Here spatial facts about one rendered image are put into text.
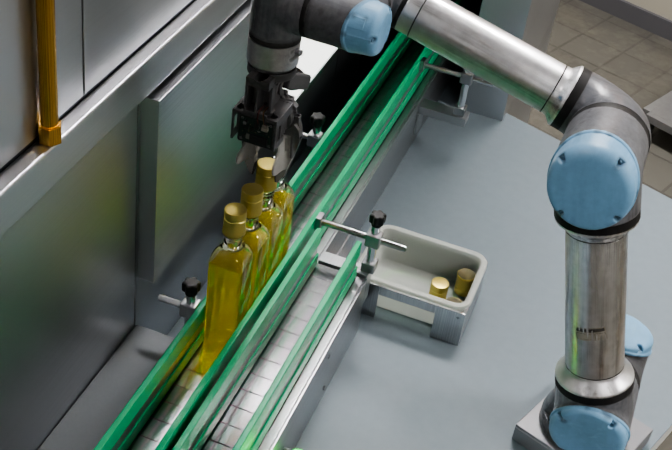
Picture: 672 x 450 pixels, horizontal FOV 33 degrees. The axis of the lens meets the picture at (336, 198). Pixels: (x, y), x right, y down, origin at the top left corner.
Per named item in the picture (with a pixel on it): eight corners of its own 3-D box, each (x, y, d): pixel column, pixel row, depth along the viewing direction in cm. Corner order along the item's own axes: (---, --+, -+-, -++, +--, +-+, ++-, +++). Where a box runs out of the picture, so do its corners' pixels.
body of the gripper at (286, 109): (227, 141, 167) (233, 70, 160) (252, 113, 174) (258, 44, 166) (275, 156, 165) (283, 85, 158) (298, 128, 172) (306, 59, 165)
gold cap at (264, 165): (259, 176, 180) (262, 154, 178) (280, 183, 180) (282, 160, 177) (250, 188, 178) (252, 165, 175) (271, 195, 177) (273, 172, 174)
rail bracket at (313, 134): (289, 158, 230) (295, 102, 222) (320, 168, 228) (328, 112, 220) (281, 168, 227) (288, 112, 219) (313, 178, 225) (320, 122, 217)
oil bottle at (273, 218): (245, 288, 196) (254, 189, 184) (275, 298, 195) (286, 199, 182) (231, 307, 192) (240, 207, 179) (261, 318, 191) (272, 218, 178)
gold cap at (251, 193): (245, 202, 177) (247, 179, 174) (265, 209, 176) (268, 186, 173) (235, 214, 174) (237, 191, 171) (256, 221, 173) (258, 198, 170)
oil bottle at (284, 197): (256, 268, 201) (266, 170, 188) (286, 278, 200) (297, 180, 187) (243, 286, 197) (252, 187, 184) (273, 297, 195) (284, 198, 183)
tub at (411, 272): (375, 254, 228) (381, 220, 223) (482, 289, 223) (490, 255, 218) (345, 306, 214) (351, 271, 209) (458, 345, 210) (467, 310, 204)
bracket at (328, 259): (321, 277, 211) (325, 248, 207) (368, 293, 209) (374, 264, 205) (314, 289, 208) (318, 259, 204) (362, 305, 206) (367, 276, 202)
